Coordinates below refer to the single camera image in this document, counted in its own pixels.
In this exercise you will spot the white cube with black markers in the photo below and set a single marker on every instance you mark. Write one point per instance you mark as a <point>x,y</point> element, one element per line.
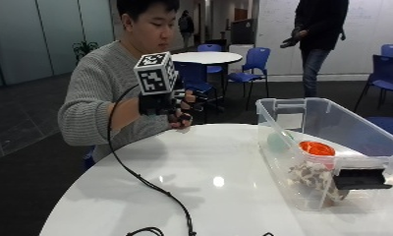
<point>154,74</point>

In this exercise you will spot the round white table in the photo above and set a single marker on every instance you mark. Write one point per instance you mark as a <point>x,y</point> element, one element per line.
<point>207,57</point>

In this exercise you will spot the person in grey sweater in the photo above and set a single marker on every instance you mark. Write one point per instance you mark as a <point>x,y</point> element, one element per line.
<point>96,85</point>

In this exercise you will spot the white box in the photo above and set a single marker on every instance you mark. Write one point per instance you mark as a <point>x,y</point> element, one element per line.
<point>240,49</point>

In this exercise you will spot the pale green ball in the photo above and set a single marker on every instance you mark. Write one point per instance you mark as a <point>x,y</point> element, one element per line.
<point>279,142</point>

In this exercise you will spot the black cabinet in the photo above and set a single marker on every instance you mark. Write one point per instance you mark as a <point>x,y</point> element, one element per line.
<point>243,31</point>

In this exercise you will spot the green potted plant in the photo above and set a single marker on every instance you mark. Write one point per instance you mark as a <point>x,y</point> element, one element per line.
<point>84,48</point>

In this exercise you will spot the clear plastic storage bin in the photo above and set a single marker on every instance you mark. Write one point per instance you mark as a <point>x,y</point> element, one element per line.
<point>336,131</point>

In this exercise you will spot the brown spotted soft toy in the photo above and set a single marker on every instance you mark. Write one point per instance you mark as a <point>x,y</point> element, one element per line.
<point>312,178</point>

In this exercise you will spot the black flat object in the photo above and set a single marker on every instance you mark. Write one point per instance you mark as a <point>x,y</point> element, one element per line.
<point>362,179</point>

